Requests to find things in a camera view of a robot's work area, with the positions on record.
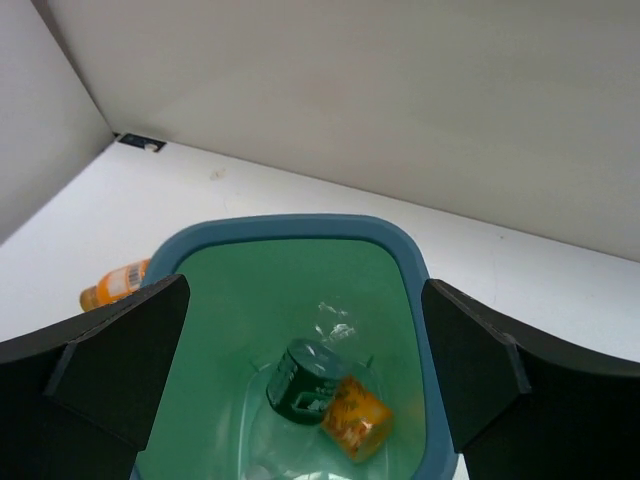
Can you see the green bin with blue rim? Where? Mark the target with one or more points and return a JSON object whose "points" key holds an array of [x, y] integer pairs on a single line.
{"points": [[255, 284]]}

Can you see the orange juice bottle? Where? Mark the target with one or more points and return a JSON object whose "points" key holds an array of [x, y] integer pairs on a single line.
{"points": [[114, 286]]}

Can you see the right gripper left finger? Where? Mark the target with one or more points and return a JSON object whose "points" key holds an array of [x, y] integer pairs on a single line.
{"points": [[79, 398]]}

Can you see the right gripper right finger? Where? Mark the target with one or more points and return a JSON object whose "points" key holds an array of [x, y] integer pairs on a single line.
{"points": [[524, 404]]}

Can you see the black label small bottle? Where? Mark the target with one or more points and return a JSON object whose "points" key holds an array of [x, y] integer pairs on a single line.
{"points": [[357, 420]]}

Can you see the green label clear bottle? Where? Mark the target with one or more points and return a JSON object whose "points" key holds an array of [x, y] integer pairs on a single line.
{"points": [[300, 389]]}

